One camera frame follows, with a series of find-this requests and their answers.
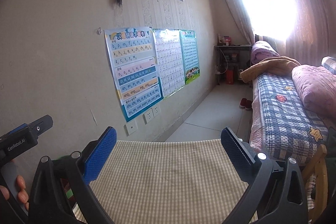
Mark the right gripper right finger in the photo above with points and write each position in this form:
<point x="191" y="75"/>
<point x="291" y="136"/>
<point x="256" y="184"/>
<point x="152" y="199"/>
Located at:
<point x="254" y="170"/>

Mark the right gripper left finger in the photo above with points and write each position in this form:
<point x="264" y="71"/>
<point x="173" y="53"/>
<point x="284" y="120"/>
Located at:
<point x="84" y="167"/>

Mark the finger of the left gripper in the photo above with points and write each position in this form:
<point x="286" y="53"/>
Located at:
<point x="17" y="129"/>

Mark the red green-rimmed trash bin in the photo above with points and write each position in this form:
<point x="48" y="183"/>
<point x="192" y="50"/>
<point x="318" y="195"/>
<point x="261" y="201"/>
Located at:
<point x="60" y="179"/>

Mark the person's left hand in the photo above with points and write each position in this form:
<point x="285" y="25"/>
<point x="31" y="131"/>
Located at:
<point x="22" y="195"/>

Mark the bed with plaid quilt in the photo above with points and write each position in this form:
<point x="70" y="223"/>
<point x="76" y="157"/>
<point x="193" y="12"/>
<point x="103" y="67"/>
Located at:
<point x="281" y="126"/>

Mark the red slippers on floor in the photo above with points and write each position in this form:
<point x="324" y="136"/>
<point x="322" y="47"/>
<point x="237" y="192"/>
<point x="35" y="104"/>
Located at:
<point x="245" y="104"/>

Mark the yellow checkered table mat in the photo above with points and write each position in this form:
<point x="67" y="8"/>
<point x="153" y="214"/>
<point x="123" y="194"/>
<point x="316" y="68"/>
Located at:
<point x="168" y="182"/>

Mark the pink floral pillow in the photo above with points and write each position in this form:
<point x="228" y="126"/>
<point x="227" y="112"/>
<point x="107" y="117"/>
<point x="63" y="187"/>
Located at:
<point x="316" y="89"/>

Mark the tan orange blanket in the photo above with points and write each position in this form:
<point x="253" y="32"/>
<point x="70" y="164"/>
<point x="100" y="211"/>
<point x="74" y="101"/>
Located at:
<point x="280" y="66"/>

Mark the dark metal shelf rack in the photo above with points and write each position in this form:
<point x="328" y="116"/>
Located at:
<point x="230" y="61"/>

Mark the pink rolled comforter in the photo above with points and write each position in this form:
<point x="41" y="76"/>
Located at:
<point x="262" y="50"/>

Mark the green number chart poster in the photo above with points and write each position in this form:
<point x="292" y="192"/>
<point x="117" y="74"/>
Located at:
<point x="190" y="58"/>

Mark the white character chart poster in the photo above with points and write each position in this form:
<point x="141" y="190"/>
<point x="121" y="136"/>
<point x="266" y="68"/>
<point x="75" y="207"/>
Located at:
<point x="169" y="60"/>

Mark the pink patterned window curtain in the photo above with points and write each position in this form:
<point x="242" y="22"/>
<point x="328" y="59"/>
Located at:
<point x="302" y="27"/>

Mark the wooden chair frame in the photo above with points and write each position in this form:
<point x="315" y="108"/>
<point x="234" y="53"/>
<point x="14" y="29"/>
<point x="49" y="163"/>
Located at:
<point x="317" y="166"/>

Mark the white wall power socket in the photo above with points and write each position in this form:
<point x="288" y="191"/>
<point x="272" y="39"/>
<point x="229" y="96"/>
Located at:
<point x="148" y="116"/>

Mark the blue pinyin wall poster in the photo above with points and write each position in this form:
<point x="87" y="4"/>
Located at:
<point x="132" y="58"/>

